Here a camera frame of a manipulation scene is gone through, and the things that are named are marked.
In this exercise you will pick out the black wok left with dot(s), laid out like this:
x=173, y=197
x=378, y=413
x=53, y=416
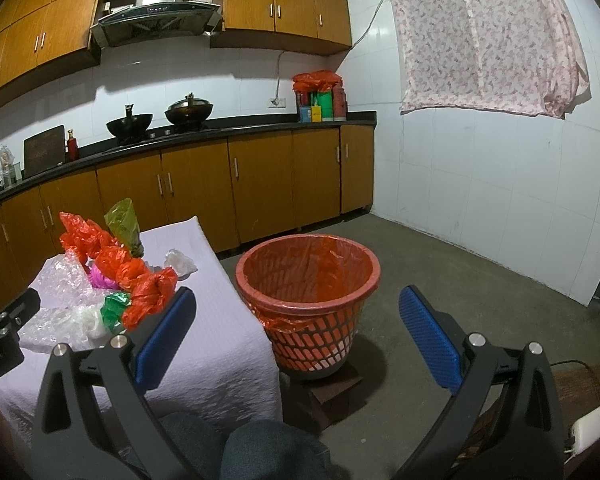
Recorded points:
x=130, y=124

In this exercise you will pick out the black wok with lid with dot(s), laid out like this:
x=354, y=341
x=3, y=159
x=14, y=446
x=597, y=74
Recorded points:
x=188, y=111

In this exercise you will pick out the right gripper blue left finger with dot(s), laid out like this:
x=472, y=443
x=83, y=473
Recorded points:
x=158, y=338

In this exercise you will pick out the wall power socket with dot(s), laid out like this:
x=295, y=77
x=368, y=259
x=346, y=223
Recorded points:
x=277, y=103

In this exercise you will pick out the red plastic bag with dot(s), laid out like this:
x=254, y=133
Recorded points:
x=151, y=294

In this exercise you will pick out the white plastic bag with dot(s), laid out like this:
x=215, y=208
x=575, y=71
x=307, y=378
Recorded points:
x=81, y=327

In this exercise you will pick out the white power adapter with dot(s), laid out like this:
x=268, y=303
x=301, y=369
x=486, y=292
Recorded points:
x=584, y=432

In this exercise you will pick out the pink floral curtain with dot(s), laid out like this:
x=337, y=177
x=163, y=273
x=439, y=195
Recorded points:
x=519, y=57

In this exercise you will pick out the bubble wrap sheet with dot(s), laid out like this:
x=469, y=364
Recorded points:
x=62, y=283

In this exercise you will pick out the orange plastic bag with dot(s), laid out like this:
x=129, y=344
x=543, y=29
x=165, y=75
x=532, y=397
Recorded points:
x=94, y=245

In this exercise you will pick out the red bottle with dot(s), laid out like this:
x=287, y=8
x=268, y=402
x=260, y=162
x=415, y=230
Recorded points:
x=72, y=147

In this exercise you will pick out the clear crumpled plastic bag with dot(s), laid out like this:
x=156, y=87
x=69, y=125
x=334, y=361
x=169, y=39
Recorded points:
x=182, y=265

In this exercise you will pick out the lower wooden cabinets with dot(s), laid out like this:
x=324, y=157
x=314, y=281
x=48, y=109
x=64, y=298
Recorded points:
x=241, y=186

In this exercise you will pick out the dark cutting board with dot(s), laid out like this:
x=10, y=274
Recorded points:
x=44, y=151

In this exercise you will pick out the steel range hood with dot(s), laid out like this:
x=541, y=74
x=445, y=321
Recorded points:
x=121, y=22

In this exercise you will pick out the small green plastic bag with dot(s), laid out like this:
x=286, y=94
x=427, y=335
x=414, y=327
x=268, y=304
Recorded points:
x=112, y=311

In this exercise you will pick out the magenta plastic bag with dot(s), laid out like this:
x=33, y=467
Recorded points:
x=99, y=280

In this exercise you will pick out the red plastic trash basket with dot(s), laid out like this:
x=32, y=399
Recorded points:
x=308, y=291

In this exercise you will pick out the wooden block under basket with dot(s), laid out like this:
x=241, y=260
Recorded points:
x=313, y=405

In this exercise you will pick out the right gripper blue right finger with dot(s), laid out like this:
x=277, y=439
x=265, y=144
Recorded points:
x=437, y=336

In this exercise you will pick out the white tablecloth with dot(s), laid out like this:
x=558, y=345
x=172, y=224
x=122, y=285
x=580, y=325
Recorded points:
x=224, y=370

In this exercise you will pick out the glass jar on counter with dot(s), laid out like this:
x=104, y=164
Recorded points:
x=10, y=171

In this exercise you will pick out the colourful boxes on counter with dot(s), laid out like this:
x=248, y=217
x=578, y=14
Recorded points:
x=328, y=106

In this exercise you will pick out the red bag on boxes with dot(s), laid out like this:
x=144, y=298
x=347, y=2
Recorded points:
x=319, y=81

